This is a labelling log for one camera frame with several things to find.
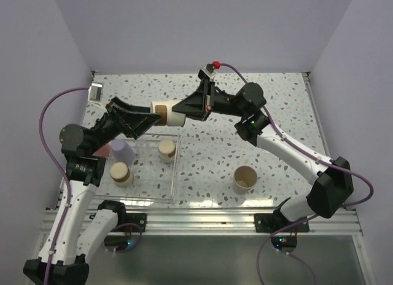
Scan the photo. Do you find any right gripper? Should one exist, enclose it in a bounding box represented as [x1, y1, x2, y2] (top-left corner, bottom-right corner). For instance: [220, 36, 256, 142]
[172, 79, 247, 122]

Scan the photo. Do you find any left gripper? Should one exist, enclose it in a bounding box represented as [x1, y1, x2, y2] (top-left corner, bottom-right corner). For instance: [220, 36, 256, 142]
[88, 96, 161, 155]

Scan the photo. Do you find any steel cup front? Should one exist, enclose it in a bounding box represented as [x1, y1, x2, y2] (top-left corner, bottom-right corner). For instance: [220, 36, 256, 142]
[150, 100, 185, 127]

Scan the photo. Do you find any purple plastic cup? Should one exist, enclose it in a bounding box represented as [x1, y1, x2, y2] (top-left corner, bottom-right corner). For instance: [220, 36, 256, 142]
[111, 139, 135, 165]

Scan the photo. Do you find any pink plastic cup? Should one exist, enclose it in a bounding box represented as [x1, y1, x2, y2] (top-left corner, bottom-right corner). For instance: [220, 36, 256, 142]
[93, 143, 111, 158]

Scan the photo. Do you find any steel cup with cork base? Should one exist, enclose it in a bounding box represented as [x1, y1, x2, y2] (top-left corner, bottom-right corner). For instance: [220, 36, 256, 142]
[158, 139, 176, 163]

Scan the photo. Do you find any beige plastic cup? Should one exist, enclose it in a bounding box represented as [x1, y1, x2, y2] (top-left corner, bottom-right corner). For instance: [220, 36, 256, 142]
[232, 166, 258, 195]

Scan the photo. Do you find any clear glass cup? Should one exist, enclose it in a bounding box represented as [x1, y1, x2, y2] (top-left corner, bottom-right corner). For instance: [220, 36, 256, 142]
[134, 139, 151, 158]

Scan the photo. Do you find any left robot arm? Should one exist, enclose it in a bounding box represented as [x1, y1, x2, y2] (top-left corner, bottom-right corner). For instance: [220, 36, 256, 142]
[23, 98, 161, 284]

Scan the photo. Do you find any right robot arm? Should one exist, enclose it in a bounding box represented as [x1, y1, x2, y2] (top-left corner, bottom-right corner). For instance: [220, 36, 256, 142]
[171, 80, 354, 232]

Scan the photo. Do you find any clear acrylic dish rack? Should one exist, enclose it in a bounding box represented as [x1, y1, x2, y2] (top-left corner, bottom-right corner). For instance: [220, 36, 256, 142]
[95, 133, 181, 206]

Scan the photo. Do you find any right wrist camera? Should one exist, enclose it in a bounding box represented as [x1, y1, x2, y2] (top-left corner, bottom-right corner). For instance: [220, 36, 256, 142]
[198, 61, 221, 82]

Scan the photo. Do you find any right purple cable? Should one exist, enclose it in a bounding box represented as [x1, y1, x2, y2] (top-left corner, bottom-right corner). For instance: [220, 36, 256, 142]
[220, 63, 375, 285]

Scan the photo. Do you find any purple cable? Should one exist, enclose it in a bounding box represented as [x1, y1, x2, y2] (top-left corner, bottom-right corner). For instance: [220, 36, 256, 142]
[220, 63, 375, 285]
[39, 87, 91, 285]

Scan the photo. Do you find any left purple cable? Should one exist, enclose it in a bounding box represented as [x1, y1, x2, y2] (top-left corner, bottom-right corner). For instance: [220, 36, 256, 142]
[39, 87, 91, 285]

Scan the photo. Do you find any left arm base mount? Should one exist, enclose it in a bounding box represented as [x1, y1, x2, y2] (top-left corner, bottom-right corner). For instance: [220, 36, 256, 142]
[111, 213, 147, 233]

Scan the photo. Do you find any aluminium frame rail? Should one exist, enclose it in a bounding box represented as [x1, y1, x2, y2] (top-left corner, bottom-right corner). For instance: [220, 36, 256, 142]
[39, 208, 365, 236]

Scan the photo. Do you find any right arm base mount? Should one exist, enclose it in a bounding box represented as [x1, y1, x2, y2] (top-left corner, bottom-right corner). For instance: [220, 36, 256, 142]
[254, 213, 310, 233]

